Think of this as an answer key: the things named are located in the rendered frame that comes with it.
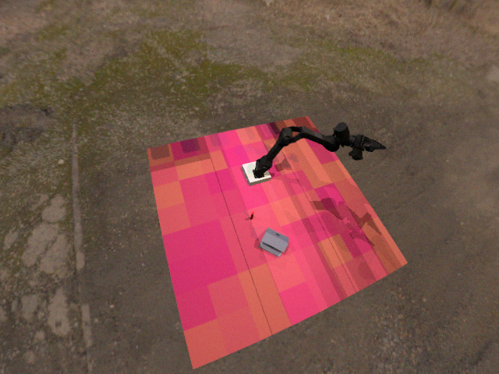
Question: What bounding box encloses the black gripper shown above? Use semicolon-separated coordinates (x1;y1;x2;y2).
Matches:
349;134;386;152

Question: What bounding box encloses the grey sloped panel with round hole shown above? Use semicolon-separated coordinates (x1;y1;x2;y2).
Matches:
259;228;288;258

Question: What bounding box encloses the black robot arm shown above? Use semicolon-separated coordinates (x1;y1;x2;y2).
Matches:
253;122;364;178

